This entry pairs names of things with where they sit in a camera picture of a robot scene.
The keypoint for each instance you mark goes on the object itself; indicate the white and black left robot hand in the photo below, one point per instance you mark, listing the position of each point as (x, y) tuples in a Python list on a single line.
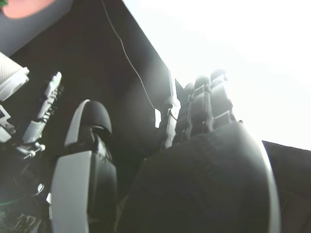
[(199, 184)]

